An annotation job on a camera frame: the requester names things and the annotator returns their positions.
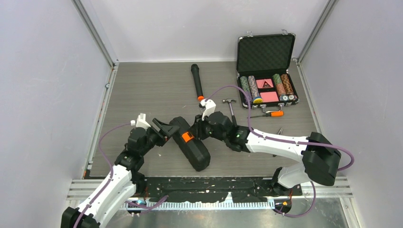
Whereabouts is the open poker chip case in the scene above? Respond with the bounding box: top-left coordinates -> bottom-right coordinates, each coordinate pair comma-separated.
236,32 -> 299,109

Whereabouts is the claw hammer black handle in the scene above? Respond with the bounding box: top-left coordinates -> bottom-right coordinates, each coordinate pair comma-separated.
222,98 -> 237,125

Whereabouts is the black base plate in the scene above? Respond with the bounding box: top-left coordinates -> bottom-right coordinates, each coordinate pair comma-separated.
135,177 -> 302,203

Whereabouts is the black microphone orange end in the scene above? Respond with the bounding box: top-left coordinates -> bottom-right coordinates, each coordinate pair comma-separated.
191,64 -> 204,101

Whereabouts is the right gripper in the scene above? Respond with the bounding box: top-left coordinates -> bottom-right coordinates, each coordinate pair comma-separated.
188,112 -> 227,143

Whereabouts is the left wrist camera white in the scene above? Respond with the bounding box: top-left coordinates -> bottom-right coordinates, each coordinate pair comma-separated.
130,113 -> 151,130

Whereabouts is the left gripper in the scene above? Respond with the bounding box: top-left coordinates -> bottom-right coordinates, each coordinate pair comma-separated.
140,119 -> 179,156

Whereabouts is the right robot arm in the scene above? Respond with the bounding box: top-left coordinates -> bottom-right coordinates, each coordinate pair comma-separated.
191,112 -> 341,195

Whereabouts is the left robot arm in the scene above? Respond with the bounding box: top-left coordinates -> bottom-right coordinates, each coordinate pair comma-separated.
60,114 -> 179,228

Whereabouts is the orange handled screwdriver by case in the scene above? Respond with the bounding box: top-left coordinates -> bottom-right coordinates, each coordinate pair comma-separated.
249,111 -> 284,118

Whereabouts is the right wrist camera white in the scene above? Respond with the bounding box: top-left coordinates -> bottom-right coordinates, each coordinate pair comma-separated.
199,99 -> 216,121

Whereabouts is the black tool kit case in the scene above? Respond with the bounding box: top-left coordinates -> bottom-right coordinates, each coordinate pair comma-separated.
170,116 -> 211,171

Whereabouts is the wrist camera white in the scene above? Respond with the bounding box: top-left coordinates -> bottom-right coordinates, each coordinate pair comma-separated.
199,99 -> 216,121
130,113 -> 151,130

